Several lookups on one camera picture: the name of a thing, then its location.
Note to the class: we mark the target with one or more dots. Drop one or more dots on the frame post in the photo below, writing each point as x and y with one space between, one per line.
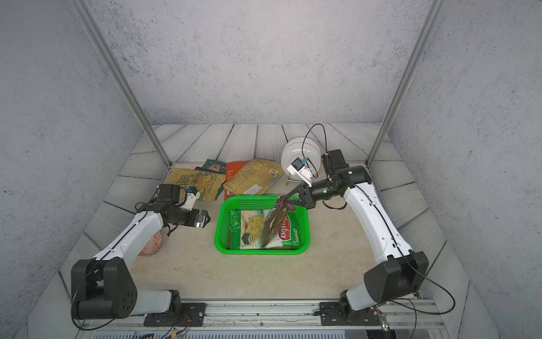
407 76
89 25

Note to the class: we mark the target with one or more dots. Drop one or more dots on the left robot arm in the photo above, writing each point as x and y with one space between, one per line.
102 287

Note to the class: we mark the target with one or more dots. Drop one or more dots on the tan chips bag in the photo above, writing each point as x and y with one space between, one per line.
254 178

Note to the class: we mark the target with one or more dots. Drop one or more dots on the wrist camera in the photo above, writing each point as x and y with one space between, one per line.
300 168
192 194

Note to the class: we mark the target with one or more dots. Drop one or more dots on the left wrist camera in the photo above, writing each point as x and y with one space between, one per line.
192 194

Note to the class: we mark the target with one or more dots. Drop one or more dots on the red snack bag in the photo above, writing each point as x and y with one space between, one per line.
232 169

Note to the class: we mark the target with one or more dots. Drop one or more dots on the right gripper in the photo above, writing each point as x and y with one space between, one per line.
306 196

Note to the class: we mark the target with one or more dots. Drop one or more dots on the left frame post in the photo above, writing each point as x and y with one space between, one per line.
89 25

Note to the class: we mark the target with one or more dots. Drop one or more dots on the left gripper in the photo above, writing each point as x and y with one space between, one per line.
194 218

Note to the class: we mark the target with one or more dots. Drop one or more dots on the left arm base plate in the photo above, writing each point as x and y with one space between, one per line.
183 314

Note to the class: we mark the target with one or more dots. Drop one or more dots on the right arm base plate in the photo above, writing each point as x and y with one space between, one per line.
336 314

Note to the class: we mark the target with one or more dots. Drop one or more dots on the green white chips bag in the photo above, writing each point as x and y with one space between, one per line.
246 232

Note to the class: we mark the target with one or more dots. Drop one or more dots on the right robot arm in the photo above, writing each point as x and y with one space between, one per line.
399 270

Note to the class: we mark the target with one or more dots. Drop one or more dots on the sour cream onion chips bag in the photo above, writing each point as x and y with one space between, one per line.
207 183

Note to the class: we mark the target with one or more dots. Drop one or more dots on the metal wire plate stand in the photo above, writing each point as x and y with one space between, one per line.
292 180

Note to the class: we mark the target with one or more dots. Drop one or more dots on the green plastic basket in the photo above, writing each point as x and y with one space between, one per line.
299 217

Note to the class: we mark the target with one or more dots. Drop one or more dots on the aluminium front rail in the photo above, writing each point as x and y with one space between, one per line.
283 318

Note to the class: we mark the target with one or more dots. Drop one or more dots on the brown Kettle chips bag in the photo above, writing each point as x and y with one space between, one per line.
279 213

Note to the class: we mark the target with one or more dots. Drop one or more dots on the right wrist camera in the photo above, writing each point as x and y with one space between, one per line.
300 168

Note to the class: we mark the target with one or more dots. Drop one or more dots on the right frame post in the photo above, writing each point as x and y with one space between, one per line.
407 76

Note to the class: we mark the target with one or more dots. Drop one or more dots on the dark green snack bag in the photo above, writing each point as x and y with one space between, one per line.
213 166

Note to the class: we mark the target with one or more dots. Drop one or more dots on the white plate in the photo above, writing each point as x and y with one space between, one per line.
301 147

